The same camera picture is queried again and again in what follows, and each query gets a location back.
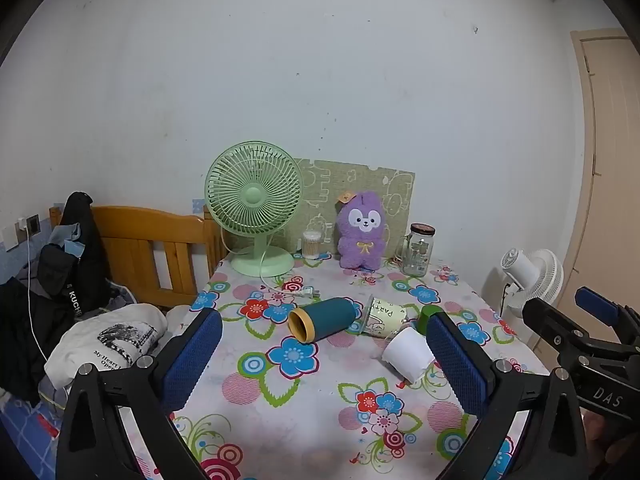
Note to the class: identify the wall socket with charger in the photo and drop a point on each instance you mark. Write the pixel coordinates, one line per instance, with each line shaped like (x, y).
(27, 227)

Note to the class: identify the white paper cup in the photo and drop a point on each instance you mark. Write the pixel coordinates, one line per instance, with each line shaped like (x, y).
(407, 352)

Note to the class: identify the clear printed plastic cup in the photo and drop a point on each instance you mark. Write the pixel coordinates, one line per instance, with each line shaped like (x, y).
(385, 316)

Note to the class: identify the white standing fan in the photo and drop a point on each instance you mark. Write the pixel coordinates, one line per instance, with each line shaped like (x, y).
(535, 272)

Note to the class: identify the purple plush toy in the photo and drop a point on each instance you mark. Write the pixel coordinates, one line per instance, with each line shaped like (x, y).
(361, 240)

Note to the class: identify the blue denim garment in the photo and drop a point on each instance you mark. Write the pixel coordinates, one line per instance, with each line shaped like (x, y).
(65, 237)

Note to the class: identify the cotton swab jar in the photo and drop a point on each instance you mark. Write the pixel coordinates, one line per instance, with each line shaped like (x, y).
(312, 246)

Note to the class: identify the floral tablecloth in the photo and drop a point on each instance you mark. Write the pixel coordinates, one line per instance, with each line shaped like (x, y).
(300, 410)

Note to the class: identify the beige door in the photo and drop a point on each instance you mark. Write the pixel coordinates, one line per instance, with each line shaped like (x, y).
(615, 185)

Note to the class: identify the teal cup with yellow rim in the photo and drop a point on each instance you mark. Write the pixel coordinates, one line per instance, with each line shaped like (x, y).
(330, 315)

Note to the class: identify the glass jar with lid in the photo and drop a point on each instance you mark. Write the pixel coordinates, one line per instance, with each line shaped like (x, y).
(418, 252)

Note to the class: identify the dark cloth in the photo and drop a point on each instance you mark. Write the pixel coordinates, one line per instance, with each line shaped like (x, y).
(20, 330)

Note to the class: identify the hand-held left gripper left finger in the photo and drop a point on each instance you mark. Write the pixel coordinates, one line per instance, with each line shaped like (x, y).
(192, 355)

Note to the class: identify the green cup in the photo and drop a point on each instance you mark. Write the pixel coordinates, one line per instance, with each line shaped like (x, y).
(426, 317)

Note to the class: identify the blue patterned bedding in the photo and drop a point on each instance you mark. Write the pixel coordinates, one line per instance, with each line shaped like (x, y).
(25, 435)

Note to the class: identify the green desk fan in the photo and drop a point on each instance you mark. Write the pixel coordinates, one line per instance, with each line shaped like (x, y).
(252, 195)

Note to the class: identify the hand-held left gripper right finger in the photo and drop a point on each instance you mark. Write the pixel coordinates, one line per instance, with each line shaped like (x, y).
(455, 365)

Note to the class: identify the green patterned foam board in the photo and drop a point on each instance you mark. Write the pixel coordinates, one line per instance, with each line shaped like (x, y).
(350, 175)

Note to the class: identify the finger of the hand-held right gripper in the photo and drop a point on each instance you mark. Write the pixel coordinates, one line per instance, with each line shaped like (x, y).
(552, 322)
(597, 302)

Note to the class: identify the wooden bed headboard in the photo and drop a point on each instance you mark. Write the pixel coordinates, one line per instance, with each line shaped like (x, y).
(135, 230)

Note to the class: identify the blue wall sticker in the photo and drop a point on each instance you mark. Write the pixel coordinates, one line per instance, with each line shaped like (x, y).
(199, 205)

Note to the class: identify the black jacket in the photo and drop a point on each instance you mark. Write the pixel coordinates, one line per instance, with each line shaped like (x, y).
(87, 260)

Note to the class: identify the white printed shirt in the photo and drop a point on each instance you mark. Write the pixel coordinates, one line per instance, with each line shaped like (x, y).
(100, 345)

